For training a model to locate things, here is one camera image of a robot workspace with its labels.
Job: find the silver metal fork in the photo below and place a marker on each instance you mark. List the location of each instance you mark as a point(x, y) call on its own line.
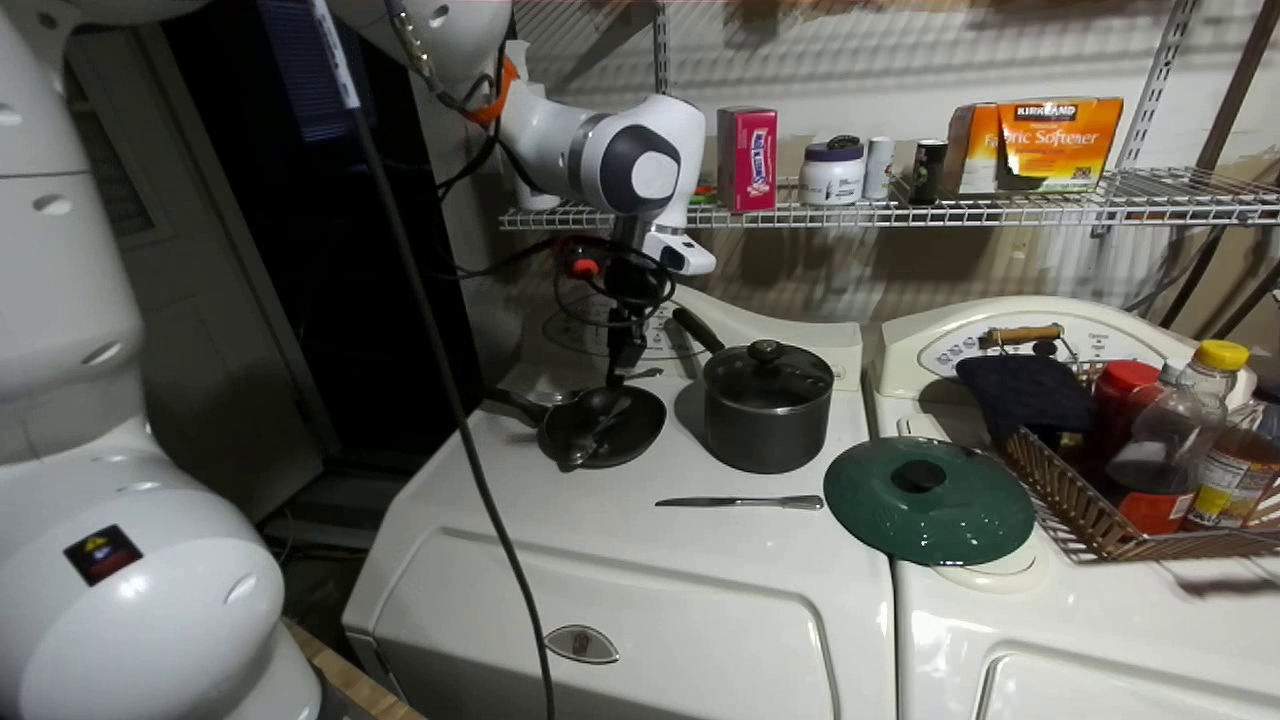
point(598, 428)

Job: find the white cup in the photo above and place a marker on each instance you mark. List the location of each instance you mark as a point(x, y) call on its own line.
point(881, 167)

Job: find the silver table knife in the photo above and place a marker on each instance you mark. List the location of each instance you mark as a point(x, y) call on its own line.
point(746, 503)

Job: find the dark blue oven mitt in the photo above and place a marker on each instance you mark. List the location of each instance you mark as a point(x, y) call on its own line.
point(1023, 392)

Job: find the pink box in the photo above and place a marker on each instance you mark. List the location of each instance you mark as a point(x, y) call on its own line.
point(750, 160)

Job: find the red cap sauce bottle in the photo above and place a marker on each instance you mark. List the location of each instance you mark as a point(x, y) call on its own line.
point(1154, 509)

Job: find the yellow cap bottle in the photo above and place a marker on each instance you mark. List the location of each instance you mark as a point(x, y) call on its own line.
point(1222, 358)

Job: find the white jar dark lid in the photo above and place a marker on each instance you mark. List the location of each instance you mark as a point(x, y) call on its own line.
point(832, 177)

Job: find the black frying pan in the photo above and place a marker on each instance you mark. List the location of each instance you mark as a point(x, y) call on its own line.
point(643, 424)

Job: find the black pot with lid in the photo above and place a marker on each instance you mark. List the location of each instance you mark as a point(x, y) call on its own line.
point(764, 415)

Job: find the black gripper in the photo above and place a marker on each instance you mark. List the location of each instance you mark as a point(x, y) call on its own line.
point(638, 281)

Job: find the green round lid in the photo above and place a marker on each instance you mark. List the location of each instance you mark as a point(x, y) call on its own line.
point(966, 516)

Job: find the small dark container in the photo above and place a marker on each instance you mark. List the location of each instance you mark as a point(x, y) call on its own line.
point(928, 169)

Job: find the orange box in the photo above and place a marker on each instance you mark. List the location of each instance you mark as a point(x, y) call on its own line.
point(1063, 140)

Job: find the wooden board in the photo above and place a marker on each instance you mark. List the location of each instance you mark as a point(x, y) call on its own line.
point(353, 687)

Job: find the white washing machine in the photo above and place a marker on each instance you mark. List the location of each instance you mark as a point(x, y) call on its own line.
point(695, 600)

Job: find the white dryer machine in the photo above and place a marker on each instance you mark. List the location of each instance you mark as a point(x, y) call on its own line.
point(1064, 641)

